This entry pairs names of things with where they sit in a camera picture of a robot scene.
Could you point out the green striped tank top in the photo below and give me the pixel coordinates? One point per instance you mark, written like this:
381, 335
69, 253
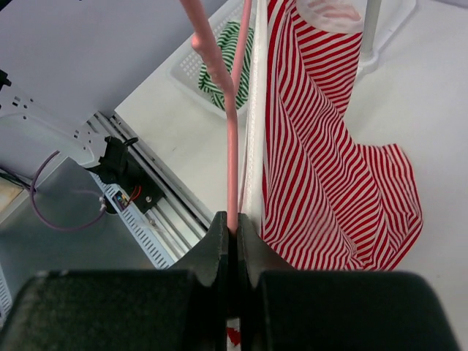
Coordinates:
227, 41

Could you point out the silver clothes rack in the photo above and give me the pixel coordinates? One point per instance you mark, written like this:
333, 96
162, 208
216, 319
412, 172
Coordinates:
383, 20

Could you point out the clear plastic basket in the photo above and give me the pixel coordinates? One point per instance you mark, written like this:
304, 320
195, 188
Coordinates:
184, 69

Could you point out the aluminium mounting rail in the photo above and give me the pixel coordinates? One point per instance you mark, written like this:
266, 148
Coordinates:
180, 219

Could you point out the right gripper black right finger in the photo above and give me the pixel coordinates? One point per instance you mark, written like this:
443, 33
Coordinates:
287, 309

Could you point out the red striped tank top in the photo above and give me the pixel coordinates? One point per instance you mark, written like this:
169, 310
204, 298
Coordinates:
319, 199

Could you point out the pink wire hanger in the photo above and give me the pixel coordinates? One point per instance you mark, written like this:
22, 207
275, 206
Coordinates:
204, 43

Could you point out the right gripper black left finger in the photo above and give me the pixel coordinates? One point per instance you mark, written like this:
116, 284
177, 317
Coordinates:
179, 308

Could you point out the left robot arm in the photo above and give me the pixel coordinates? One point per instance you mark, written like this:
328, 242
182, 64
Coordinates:
106, 156

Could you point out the white slotted cable duct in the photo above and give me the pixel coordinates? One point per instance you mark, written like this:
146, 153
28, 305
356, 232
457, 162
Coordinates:
137, 224

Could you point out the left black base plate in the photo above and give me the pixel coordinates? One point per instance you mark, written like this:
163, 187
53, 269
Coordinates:
144, 192

